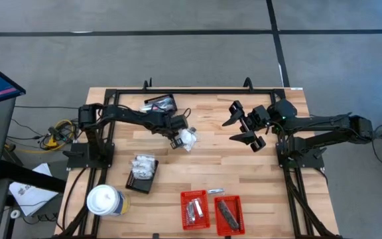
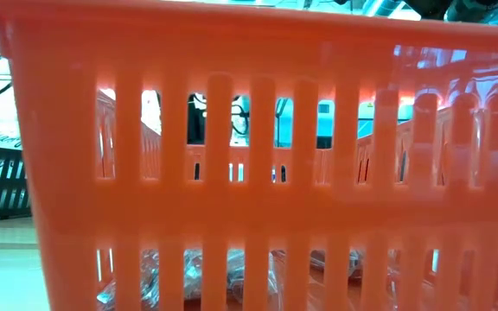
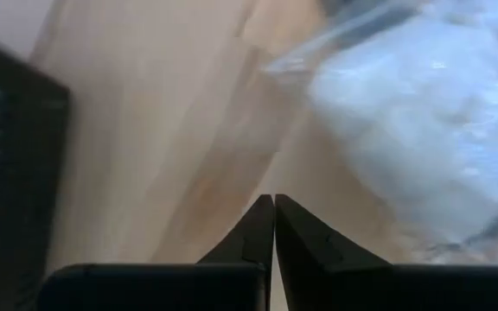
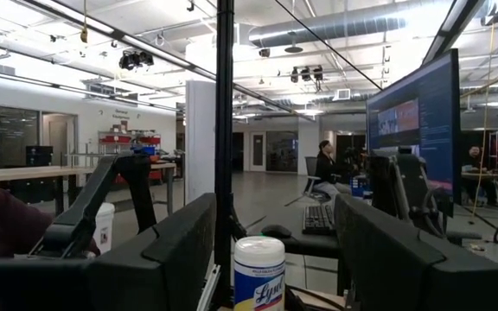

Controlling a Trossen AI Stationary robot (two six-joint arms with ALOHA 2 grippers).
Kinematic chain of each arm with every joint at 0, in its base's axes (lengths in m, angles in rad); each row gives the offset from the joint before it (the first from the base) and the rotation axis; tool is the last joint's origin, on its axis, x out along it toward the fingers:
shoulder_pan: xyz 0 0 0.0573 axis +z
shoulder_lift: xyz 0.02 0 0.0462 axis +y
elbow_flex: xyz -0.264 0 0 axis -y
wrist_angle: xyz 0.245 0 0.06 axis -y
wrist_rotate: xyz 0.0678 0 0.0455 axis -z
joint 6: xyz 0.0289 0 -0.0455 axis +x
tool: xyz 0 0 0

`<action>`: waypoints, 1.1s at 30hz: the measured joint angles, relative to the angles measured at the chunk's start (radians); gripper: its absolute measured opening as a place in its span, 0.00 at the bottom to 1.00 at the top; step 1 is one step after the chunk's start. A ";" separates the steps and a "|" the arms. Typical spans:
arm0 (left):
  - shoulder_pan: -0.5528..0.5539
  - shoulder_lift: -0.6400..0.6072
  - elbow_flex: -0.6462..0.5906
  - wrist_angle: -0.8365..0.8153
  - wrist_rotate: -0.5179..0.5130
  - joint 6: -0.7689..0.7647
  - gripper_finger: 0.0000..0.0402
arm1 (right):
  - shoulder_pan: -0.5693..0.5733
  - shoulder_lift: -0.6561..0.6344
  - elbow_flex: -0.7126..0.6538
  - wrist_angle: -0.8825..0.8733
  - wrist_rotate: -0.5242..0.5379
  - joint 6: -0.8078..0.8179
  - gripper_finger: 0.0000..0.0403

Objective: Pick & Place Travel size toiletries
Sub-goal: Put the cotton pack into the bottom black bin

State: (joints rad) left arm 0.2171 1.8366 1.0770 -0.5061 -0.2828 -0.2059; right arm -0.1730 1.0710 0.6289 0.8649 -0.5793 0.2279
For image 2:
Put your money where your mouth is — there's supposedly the nail clipper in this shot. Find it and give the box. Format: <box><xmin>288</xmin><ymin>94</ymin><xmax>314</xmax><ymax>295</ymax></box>
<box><xmin>97</xmin><ymin>248</ymin><xmax>284</xmax><ymax>311</ymax></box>

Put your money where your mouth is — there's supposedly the red slotted plastic basket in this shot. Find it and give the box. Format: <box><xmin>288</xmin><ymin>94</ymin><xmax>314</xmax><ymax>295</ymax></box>
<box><xmin>0</xmin><ymin>0</ymin><xmax>498</xmax><ymax>311</ymax></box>

